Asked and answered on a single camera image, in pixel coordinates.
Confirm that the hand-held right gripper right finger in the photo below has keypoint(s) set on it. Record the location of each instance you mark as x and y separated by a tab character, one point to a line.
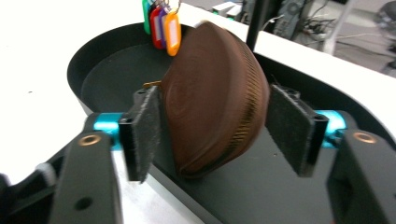
292	130

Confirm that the brown zip pouch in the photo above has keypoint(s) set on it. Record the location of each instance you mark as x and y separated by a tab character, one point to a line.
211	102

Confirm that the white box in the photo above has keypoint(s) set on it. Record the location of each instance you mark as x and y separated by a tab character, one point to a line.
227	8

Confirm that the black oval tray with pole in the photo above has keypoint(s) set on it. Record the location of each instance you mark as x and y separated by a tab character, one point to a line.
264	193

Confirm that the white desk leg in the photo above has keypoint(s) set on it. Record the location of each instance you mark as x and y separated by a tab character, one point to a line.
337	25

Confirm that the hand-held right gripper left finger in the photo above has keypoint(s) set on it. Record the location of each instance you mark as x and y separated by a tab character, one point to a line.
144	130

